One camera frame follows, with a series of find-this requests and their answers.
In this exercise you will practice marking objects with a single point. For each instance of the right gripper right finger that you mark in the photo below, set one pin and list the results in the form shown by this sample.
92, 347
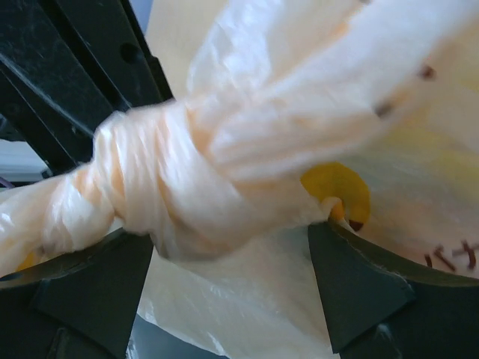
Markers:
380, 305

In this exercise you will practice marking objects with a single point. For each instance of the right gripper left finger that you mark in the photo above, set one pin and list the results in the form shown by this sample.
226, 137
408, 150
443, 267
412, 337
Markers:
79, 305

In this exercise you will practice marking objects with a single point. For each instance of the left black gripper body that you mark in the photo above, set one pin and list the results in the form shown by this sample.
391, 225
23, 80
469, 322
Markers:
65, 67

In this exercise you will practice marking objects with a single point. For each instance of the banana print plastic bag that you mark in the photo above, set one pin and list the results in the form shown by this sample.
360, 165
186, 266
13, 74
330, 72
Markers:
292, 107

